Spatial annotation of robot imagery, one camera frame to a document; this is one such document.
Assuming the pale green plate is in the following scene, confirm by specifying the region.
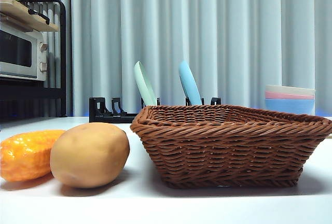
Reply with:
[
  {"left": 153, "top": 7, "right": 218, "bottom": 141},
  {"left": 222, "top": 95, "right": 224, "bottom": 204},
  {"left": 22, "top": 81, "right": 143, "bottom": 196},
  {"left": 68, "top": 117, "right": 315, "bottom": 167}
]
[{"left": 133, "top": 61, "right": 159, "bottom": 107}]

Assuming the brown woven wicker basket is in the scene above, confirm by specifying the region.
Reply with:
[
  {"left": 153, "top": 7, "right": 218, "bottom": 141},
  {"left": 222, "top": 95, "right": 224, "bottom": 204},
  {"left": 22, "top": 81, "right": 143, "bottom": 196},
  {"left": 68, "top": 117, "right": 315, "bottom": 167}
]
[{"left": 129, "top": 104, "right": 332, "bottom": 190}]

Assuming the beige bowl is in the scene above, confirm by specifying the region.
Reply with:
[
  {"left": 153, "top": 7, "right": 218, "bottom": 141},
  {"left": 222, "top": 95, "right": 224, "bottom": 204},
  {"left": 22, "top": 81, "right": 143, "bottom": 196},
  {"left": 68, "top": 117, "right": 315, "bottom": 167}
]
[{"left": 265, "top": 84, "right": 316, "bottom": 100}]

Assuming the tan potato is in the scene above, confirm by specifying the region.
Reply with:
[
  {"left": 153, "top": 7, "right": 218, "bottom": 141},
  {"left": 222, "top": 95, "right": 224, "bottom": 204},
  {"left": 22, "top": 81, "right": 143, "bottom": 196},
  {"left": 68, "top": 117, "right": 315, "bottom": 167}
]
[{"left": 49, "top": 122, "right": 130, "bottom": 189}]

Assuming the black plate rack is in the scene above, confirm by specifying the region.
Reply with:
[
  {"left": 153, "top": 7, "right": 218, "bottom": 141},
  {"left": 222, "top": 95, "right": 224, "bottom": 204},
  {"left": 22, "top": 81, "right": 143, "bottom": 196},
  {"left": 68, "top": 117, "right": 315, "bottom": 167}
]
[{"left": 89, "top": 96, "right": 223, "bottom": 124}]

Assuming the pale grey curtain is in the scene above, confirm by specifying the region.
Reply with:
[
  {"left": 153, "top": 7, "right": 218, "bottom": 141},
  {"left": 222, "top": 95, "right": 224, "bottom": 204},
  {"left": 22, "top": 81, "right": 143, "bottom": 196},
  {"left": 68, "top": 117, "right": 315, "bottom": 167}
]
[{"left": 0, "top": 0, "right": 332, "bottom": 118}]

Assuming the pink bowl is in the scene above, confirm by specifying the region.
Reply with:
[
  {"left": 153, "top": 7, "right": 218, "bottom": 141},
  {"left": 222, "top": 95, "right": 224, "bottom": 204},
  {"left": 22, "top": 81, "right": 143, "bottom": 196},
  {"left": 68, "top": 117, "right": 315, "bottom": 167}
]
[{"left": 265, "top": 91, "right": 315, "bottom": 101}]

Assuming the orange-yellow corn cob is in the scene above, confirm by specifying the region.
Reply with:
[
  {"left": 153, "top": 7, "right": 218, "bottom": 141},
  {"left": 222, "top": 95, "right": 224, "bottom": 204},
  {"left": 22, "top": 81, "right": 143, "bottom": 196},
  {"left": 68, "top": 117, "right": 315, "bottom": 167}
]
[{"left": 0, "top": 129, "right": 67, "bottom": 183}]

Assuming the wooden tray with black handle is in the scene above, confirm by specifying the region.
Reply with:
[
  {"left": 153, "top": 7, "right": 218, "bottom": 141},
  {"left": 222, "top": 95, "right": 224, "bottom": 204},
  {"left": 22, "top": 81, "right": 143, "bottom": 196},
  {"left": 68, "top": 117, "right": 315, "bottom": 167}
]
[{"left": 0, "top": 0, "right": 60, "bottom": 33}]

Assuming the pale blue plate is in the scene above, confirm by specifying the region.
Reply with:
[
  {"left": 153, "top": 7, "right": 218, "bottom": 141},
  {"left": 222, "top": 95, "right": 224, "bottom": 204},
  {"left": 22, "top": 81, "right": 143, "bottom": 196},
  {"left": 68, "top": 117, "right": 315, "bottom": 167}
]
[{"left": 178, "top": 60, "right": 203, "bottom": 106}]

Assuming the white toaster oven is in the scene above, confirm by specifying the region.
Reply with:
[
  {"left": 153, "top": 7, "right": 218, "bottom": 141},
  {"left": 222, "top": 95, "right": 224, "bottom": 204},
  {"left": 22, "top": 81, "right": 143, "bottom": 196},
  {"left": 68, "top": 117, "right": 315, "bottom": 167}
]
[{"left": 0, "top": 21, "right": 49, "bottom": 82}]

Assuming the blue bowl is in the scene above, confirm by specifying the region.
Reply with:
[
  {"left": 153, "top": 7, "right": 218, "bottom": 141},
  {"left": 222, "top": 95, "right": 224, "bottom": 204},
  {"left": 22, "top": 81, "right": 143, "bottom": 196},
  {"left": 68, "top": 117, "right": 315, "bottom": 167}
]
[{"left": 265, "top": 98, "right": 316, "bottom": 116}]

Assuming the black metal shelf frame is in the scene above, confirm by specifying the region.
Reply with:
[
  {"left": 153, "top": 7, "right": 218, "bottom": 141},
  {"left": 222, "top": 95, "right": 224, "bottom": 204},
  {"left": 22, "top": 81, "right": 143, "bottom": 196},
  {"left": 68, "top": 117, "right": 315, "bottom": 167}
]
[{"left": 0, "top": 0, "right": 68, "bottom": 124}]

